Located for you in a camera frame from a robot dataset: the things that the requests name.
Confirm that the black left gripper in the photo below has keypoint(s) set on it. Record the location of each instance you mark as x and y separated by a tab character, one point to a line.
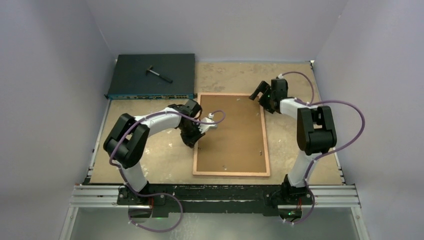
191	142

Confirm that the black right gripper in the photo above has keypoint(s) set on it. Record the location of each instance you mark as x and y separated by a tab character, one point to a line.
265	88

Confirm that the pink wooden picture frame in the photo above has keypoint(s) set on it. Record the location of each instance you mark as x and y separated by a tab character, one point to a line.
195	159

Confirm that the brown cardboard backing board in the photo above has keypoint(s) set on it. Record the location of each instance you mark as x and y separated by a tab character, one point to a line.
235	142

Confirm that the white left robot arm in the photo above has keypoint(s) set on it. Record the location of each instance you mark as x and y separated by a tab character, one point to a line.
127	140

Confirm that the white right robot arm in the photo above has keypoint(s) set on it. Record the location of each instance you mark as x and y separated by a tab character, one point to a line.
315	131

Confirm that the small black hammer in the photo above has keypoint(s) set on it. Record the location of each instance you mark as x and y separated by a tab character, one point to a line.
164	78

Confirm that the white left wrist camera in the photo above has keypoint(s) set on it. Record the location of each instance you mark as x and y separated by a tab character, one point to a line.
207	123

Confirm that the dark blue network switch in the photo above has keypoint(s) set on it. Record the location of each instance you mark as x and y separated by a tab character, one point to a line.
130	82

